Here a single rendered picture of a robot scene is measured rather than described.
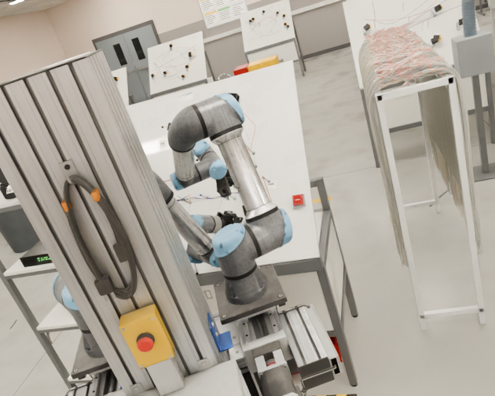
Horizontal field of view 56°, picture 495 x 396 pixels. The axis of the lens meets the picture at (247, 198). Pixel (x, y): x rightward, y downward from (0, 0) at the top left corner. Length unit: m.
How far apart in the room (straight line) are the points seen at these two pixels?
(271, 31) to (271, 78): 8.67
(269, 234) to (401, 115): 3.66
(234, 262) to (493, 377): 1.68
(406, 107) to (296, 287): 3.02
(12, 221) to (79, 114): 5.46
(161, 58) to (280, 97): 7.33
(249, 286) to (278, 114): 1.14
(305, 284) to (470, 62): 2.54
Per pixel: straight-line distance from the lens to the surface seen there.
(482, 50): 4.26
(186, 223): 1.67
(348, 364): 2.68
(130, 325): 1.14
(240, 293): 1.54
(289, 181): 2.31
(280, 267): 2.27
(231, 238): 1.46
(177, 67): 9.41
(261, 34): 11.22
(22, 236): 6.51
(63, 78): 1.00
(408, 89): 2.34
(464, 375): 2.79
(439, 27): 5.21
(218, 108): 1.50
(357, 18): 5.34
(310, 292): 2.38
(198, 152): 1.92
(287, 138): 2.37
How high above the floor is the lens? 2.04
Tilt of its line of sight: 23 degrees down
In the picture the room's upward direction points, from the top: 19 degrees counter-clockwise
